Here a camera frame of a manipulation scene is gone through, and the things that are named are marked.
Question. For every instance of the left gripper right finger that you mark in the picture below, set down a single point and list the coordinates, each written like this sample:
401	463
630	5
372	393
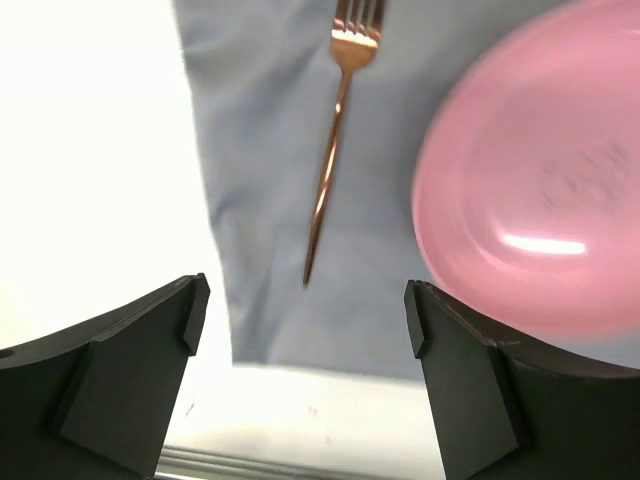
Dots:
508	406

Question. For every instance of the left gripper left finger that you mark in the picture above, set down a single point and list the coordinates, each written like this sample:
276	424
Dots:
94	400

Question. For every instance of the pink plate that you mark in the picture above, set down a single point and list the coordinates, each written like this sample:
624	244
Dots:
526	193

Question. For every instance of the grey cloth placemat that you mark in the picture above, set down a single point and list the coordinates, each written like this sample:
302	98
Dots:
263	84

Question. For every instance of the copper fork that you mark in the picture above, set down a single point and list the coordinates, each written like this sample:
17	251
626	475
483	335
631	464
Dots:
355	39

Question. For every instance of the aluminium rail frame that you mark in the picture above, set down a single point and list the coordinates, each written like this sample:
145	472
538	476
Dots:
185	463

